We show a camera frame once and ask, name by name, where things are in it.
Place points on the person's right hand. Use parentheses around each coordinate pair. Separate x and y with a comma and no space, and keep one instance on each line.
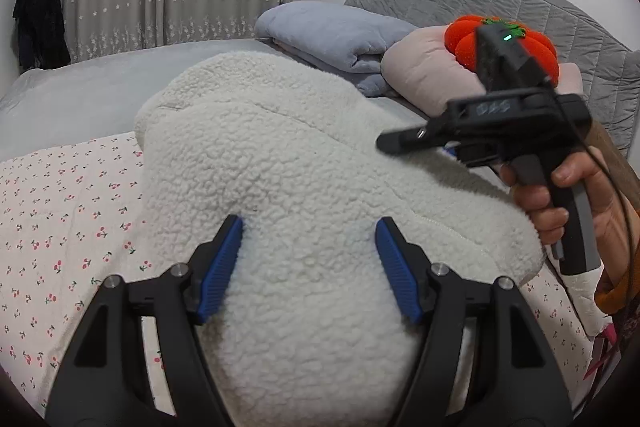
(612,227)

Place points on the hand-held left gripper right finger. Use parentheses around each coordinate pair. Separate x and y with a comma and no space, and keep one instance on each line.
(400,277)

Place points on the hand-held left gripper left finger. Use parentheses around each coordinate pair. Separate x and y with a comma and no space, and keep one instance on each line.
(220,272)

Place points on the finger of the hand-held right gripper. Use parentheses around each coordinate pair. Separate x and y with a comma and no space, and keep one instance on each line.
(410,139)
(475,155)

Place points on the pink pillow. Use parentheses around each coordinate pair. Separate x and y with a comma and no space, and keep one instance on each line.
(420,67)

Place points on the cherry print blanket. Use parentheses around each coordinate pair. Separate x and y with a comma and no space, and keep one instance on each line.
(65,232)

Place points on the grey quilted pillow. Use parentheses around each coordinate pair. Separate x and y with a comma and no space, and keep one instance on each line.
(575,17)

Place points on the pink cloth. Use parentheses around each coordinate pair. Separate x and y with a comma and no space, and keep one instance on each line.
(605,347)

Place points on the folded grey blanket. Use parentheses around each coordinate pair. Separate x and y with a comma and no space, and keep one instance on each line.
(325,32)

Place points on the dark hanging clothing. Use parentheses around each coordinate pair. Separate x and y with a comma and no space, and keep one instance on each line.
(40,7)

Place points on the cream fleece zip jacket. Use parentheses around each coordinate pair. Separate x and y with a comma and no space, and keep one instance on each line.
(300,157)

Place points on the person's right forearm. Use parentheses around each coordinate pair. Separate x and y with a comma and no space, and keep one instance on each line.
(612,299)

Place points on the orange pumpkin plush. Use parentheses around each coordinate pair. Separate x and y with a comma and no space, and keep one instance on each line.
(460,47)

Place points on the grey bed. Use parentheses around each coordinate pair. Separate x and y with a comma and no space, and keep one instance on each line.
(100,87)

